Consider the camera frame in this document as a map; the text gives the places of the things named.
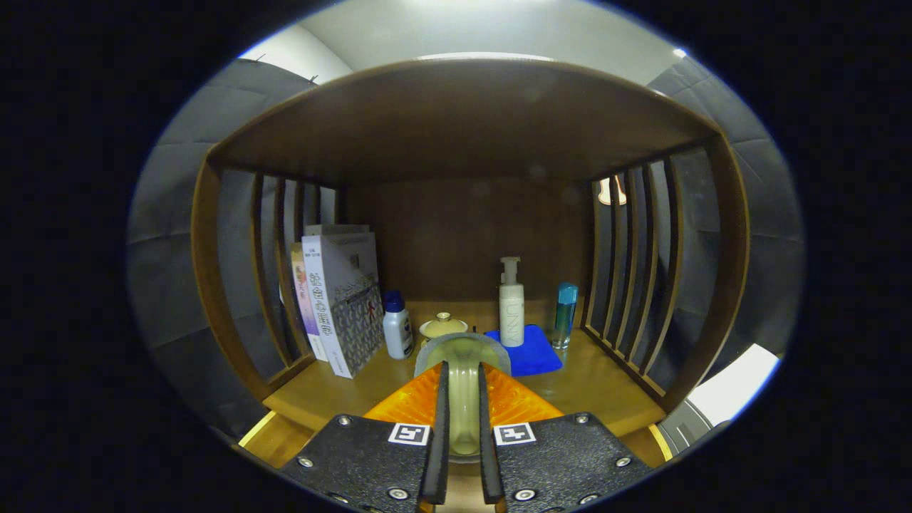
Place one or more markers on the white bottle with blue cap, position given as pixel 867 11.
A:
pixel 397 331

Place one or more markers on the blue folded cloth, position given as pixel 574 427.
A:
pixel 534 356

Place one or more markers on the white pump bottle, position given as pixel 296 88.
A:
pixel 511 313

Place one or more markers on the purple book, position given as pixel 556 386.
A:
pixel 306 306

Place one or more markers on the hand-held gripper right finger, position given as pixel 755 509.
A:
pixel 488 442

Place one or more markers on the yellow ceramic lidded teacup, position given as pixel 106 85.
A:
pixel 443 326

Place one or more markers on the white book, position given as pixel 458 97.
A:
pixel 335 313

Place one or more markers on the wooden countertop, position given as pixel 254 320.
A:
pixel 598 385

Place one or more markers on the blue glass bottle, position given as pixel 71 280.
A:
pixel 565 313

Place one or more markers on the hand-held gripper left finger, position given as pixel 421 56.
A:
pixel 439 442

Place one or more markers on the brown wooden cabinet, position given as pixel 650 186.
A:
pixel 463 121

